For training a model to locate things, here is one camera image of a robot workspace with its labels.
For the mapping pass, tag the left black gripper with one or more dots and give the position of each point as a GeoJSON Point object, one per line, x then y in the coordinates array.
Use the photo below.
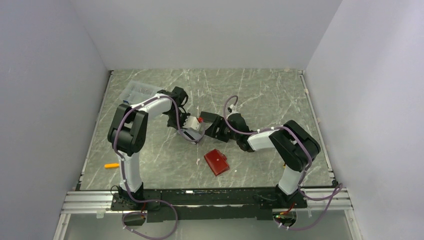
{"type": "Point", "coordinates": [171, 124]}

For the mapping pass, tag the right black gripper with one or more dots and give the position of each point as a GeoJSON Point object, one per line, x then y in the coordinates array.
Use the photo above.
{"type": "Point", "coordinates": [219, 122]}

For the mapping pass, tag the red leather wallet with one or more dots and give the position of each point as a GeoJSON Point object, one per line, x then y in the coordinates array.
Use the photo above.
{"type": "Point", "coordinates": [216, 161]}

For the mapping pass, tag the white magnetic stripe card stack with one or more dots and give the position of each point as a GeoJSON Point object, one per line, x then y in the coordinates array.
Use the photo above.
{"type": "Point", "coordinates": [193, 136]}

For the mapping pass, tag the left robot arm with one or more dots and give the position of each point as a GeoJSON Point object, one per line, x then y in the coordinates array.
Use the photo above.
{"type": "Point", "coordinates": [128, 131]}

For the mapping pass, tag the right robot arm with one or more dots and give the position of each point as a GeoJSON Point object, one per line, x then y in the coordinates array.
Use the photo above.
{"type": "Point", "coordinates": [297, 148]}

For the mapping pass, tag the black card holder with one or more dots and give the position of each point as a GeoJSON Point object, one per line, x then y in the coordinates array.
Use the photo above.
{"type": "Point", "coordinates": [208, 117]}

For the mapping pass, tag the clear plastic organizer box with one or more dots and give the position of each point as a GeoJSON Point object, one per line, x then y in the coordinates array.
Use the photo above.
{"type": "Point", "coordinates": [136, 92]}

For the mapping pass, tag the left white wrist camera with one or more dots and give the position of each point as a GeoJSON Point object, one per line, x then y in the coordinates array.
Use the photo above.
{"type": "Point", "coordinates": [192, 122]}

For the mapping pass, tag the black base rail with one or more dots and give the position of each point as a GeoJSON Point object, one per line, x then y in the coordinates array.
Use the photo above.
{"type": "Point", "coordinates": [260, 203]}

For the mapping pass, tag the aluminium frame rail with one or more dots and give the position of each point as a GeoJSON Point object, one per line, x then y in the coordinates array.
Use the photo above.
{"type": "Point", "coordinates": [99, 203]}

